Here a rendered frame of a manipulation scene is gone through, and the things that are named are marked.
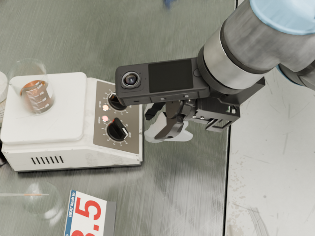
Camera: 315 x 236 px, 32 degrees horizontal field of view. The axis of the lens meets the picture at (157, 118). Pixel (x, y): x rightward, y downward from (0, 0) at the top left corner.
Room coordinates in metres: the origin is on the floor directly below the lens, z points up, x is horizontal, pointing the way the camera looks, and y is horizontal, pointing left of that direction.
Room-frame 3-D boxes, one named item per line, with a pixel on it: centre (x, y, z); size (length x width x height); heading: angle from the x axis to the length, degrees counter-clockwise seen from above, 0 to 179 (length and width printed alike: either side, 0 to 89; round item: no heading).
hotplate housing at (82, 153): (0.50, 0.14, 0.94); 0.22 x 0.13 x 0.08; 84
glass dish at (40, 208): (0.38, 0.19, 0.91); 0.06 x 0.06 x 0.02
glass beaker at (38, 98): (0.51, 0.17, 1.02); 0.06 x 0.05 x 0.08; 104
